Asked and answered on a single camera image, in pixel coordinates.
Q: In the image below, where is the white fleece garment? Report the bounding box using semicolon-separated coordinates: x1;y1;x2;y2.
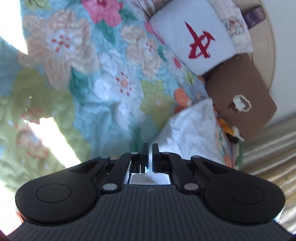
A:
152;98;224;164

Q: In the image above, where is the green patterned blanket edge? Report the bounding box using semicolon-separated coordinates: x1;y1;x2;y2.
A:
235;141;244;170

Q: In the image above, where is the orange white plush toy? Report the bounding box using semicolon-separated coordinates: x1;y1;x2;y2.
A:
217;118;245;144

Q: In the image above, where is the gold satin curtain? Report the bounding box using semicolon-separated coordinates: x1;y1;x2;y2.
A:
241;115;296;234

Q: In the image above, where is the brown cushion sheep patch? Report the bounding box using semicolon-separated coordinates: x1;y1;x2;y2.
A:
206;54;276;141

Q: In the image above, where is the floral quilted bedspread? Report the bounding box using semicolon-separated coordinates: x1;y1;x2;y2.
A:
1;1;208;192

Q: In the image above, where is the white pillow red symbol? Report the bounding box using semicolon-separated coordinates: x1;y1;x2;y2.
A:
149;0;235;75

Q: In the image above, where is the beige bed headboard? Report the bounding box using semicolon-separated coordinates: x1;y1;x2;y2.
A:
234;0;276;89

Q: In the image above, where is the pink patterned white pillow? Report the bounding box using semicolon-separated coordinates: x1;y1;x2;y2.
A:
208;0;253;54

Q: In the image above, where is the purple box on headboard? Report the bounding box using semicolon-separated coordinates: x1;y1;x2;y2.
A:
242;6;266;29

